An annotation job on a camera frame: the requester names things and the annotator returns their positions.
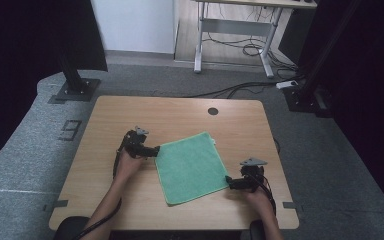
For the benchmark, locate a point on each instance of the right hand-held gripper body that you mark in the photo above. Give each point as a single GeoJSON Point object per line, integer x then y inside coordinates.
{"type": "Point", "coordinates": [252, 175]}

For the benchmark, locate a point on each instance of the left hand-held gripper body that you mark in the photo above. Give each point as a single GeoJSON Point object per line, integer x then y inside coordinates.
{"type": "Point", "coordinates": [132, 144]}

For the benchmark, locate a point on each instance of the green cloth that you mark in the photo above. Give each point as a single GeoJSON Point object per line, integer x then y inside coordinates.
{"type": "Point", "coordinates": [191, 168]}

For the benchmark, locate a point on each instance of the person's left hand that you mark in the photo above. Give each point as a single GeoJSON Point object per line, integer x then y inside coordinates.
{"type": "Point", "coordinates": [126, 168]}

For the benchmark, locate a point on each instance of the person's right hand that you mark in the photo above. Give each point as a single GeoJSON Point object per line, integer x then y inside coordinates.
{"type": "Point", "coordinates": [261, 201]}

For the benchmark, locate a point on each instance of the grey tape strip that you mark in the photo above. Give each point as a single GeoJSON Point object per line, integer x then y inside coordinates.
{"type": "Point", "coordinates": [289, 205]}

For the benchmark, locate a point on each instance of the black table grommet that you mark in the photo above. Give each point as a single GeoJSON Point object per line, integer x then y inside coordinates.
{"type": "Point", "coordinates": [213, 111]}

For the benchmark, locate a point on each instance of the black metal stand with base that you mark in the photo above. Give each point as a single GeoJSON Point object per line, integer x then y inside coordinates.
{"type": "Point", "coordinates": [75, 85]}
{"type": "Point", "coordinates": [308, 96]}

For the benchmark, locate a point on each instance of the white power strip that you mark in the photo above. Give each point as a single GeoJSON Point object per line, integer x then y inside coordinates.
{"type": "Point", "coordinates": [287, 84]}

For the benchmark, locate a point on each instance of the dark curtain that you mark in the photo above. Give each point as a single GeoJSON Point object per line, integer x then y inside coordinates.
{"type": "Point", "coordinates": [30, 50]}
{"type": "Point", "coordinates": [373, 83]}

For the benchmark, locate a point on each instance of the black computer case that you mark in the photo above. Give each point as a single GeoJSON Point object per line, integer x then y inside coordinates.
{"type": "Point", "coordinates": [291, 36]}

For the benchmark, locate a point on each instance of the white desk frame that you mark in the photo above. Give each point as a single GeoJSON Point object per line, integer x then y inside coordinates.
{"type": "Point", "coordinates": [236, 27]}

